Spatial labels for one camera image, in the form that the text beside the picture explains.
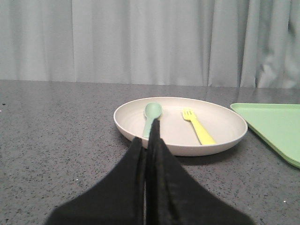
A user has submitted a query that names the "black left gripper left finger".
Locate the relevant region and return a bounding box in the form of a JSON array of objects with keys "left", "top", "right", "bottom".
[{"left": 46, "top": 137, "right": 147, "bottom": 225}]

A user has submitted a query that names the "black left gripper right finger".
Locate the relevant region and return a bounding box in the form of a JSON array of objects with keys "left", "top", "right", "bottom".
[{"left": 146, "top": 119, "right": 254, "bottom": 225}]

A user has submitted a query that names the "yellow plastic fork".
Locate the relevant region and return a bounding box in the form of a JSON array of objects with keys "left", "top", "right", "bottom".
[{"left": 182, "top": 108, "right": 216, "bottom": 145}]

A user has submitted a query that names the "beige round plate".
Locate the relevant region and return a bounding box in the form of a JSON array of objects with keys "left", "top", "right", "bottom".
[{"left": 113, "top": 97, "right": 248, "bottom": 157}]

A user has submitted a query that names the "mint green spoon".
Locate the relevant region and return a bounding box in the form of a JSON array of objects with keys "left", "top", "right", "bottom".
[{"left": 142, "top": 102, "right": 162, "bottom": 138}]

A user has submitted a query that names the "light green tray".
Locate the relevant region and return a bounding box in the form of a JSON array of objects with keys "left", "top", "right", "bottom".
[{"left": 231, "top": 103, "right": 300, "bottom": 168}]

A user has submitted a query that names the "grey curtain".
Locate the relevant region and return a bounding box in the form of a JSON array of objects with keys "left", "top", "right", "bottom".
[{"left": 0, "top": 0, "right": 300, "bottom": 88}]

